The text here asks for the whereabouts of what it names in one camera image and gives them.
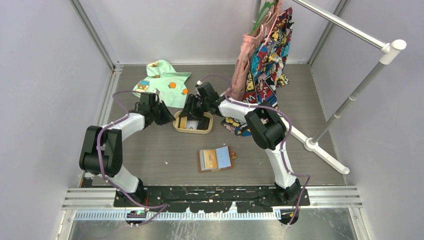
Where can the white VIP card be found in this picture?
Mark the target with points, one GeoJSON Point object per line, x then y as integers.
{"type": "Point", "coordinates": [192, 124]}

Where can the green clothes hanger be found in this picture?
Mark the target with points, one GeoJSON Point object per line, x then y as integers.
{"type": "Point", "coordinates": [261, 9]}

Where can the brown leather card holder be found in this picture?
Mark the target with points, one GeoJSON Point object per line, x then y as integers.
{"type": "Point", "coordinates": [212, 160]}

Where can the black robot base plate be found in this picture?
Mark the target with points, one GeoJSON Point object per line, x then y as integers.
{"type": "Point", "coordinates": [214, 199]}

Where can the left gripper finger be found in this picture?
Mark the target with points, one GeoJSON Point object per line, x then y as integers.
{"type": "Point", "coordinates": [158, 119]}
{"type": "Point", "coordinates": [164, 115]}

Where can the slotted aluminium rail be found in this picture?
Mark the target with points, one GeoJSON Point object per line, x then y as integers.
{"type": "Point", "coordinates": [139, 215]}

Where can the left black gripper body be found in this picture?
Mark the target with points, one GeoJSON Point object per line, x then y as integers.
{"type": "Point", "coordinates": [155, 109]}

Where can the pink hanging garment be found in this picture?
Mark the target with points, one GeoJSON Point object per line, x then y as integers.
{"type": "Point", "coordinates": [251, 41]}

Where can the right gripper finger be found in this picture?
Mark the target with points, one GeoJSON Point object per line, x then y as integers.
{"type": "Point", "coordinates": [186, 112]}
{"type": "Point", "coordinates": [203, 123]}

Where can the beige oval card tray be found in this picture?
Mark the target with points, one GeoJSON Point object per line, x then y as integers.
{"type": "Point", "coordinates": [175, 125]}

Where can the white metal clothes rack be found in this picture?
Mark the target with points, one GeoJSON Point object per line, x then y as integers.
{"type": "Point", "coordinates": [375, 136]}

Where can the green cartoon child shirt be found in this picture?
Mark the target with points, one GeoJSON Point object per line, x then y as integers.
{"type": "Point", "coordinates": [162, 76]}

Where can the colourful comic print garment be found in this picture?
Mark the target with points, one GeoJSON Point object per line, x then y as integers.
{"type": "Point", "coordinates": [266, 71]}

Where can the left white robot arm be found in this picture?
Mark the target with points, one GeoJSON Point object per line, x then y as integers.
{"type": "Point", "coordinates": [102, 148]}

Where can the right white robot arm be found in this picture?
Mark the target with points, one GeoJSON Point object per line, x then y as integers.
{"type": "Point", "coordinates": [266, 127]}

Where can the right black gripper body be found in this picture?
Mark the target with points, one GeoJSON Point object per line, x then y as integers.
{"type": "Point", "coordinates": [200, 106]}

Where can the gold credit card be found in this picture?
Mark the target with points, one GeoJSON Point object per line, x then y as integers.
{"type": "Point", "coordinates": [182, 124]}

